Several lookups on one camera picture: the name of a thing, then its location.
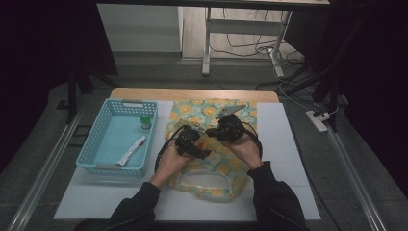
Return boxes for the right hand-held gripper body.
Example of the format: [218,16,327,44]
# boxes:
[210,104,247,143]

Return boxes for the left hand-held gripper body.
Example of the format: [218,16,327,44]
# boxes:
[174,123,206,158]

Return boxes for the orange print fabric tote bag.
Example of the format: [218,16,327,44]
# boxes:
[165,97,259,203]

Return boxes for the small jar with green lid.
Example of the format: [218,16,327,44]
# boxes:
[139,115,152,132]

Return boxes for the white tube with red end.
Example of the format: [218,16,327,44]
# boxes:
[115,135,147,167]

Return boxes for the light blue plastic basket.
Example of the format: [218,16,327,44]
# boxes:
[75,98,159,178]

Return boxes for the person's right hand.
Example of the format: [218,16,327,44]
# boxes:
[223,133,264,171]

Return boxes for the person's left hand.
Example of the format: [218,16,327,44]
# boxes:
[149,141,195,191]

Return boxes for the white table mat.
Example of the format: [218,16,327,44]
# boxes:
[53,99,321,222]

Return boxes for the white power strip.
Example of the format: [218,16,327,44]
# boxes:
[305,110,331,134]

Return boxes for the black metal stand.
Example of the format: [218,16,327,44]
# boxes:
[282,32,349,133]
[65,62,122,125]

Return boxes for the white cabinet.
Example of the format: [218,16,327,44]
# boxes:
[97,3,185,54]

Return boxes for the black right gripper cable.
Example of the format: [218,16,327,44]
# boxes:
[240,120,264,162]

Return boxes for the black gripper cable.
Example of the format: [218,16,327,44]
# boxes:
[240,120,264,162]
[154,125,187,174]

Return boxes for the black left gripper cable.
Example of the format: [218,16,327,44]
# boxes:
[154,125,187,174]

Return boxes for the white cable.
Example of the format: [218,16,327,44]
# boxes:
[272,65,340,118]

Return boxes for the tangle of black floor cables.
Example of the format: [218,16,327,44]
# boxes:
[210,9,306,65]

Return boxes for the white metal desk frame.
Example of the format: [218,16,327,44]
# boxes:
[201,6,293,78]

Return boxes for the aluminium rail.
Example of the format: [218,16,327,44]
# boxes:
[6,105,89,231]
[323,128,388,231]

